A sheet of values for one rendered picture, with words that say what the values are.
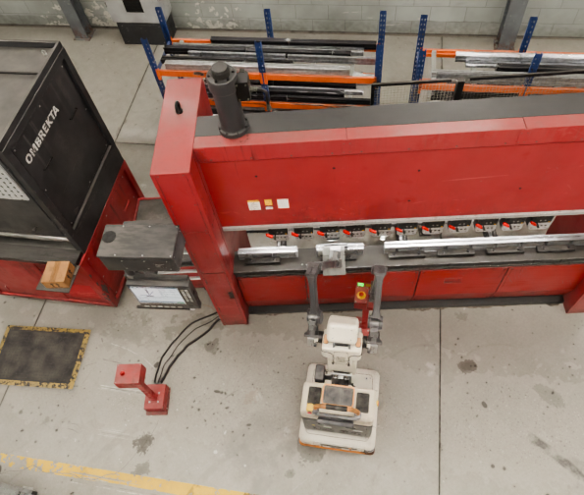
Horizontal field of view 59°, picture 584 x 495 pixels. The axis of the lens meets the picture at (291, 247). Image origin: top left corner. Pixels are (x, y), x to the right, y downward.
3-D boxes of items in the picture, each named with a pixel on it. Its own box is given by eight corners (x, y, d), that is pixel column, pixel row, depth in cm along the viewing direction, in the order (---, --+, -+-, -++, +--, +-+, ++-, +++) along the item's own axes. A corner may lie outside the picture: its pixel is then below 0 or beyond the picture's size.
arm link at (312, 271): (301, 269, 351) (315, 271, 347) (309, 260, 361) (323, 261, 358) (306, 323, 370) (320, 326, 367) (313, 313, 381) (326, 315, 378)
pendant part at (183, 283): (141, 307, 385) (125, 285, 355) (145, 293, 391) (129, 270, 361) (200, 309, 380) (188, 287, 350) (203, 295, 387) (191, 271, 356)
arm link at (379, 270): (373, 267, 355) (388, 268, 354) (372, 263, 368) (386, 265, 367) (367, 330, 361) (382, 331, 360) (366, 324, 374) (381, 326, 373)
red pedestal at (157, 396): (145, 415, 468) (111, 388, 397) (149, 388, 481) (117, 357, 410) (167, 414, 466) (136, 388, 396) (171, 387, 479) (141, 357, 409)
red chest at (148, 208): (163, 296, 530) (129, 245, 446) (169, 253, 557) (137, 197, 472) (211, 294, 527) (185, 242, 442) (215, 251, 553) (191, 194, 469)
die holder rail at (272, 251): (239, 259, 443) (238, 253, 435) (239, 253, 446) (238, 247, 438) (297, 257, 439) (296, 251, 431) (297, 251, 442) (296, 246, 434)
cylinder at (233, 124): (217, 139, 323) (199, 80, 283) (220, 111, 336) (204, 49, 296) (271, 137, 321) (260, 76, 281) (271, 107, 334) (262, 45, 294)
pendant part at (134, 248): (138, 312, 399) (93, 256, 327) (145, 284, 412) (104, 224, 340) (202, 314, 394) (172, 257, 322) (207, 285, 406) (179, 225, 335)
